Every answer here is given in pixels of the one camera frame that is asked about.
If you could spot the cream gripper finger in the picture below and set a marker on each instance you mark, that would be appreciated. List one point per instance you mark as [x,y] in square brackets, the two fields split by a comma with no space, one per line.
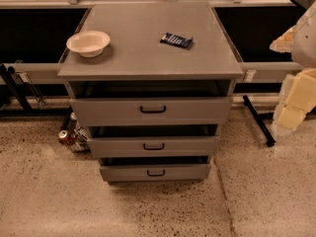
[283,43]
[297,98]

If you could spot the grey top drawer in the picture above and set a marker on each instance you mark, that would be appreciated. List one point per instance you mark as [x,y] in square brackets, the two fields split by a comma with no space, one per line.
[151,111]

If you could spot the grey drawer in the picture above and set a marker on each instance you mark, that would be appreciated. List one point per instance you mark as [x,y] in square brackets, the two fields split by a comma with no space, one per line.
[154,172]
[104,147]
[151,111]

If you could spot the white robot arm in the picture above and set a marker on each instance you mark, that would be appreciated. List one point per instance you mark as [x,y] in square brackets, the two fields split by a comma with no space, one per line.
[304,39]

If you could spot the grey drawer cabinet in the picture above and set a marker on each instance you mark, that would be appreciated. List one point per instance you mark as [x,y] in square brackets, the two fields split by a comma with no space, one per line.
[137,65]

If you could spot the grey bottom drawer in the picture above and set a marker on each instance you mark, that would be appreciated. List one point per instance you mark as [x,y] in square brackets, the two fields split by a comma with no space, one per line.
[154,172]

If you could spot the grey middle drawer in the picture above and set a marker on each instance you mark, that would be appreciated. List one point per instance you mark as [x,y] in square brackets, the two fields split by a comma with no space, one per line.
[104,147]

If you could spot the black metal bar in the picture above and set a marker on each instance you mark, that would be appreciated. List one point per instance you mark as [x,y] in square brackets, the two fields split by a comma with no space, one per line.
[259,118]

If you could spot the blue snack packet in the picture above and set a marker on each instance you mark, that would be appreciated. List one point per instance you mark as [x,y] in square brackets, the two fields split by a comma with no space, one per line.
[175,40]

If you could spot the white bowl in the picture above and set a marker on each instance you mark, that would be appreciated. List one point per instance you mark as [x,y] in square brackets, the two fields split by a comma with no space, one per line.
[88,43]

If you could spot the red soda can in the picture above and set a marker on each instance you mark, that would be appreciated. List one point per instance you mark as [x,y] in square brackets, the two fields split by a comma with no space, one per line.
[63,136]

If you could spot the black stand left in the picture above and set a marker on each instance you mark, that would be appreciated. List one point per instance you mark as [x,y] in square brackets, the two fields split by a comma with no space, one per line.
[13,87]

